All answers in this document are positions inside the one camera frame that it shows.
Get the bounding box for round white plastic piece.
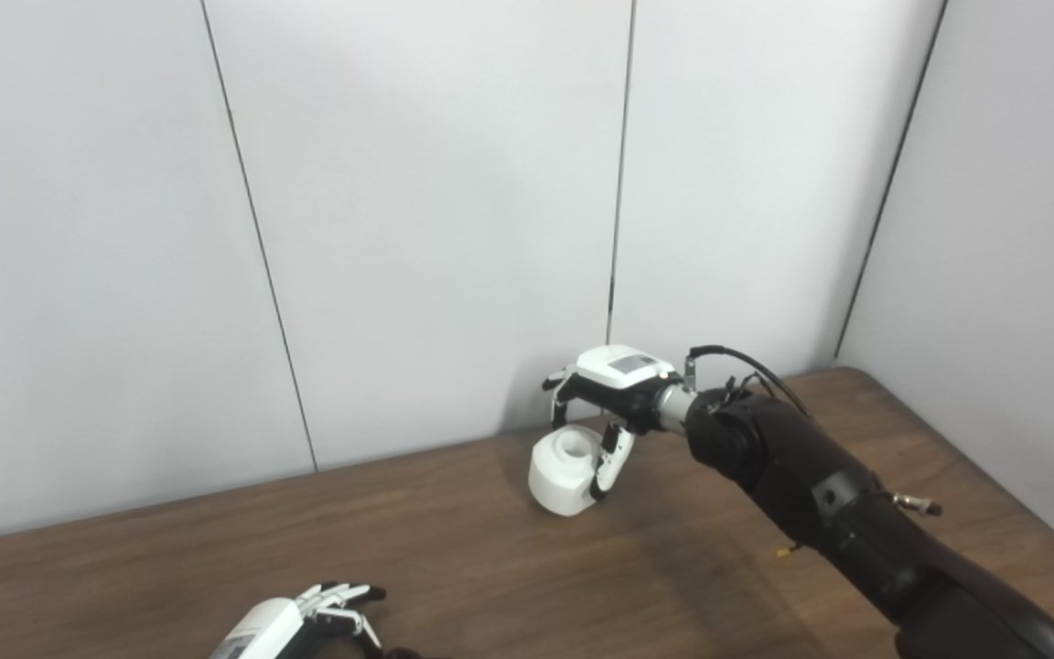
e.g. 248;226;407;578
528;426;615;517

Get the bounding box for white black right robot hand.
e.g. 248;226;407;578
543;345;683;502

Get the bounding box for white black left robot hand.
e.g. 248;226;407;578
209;582;388;659

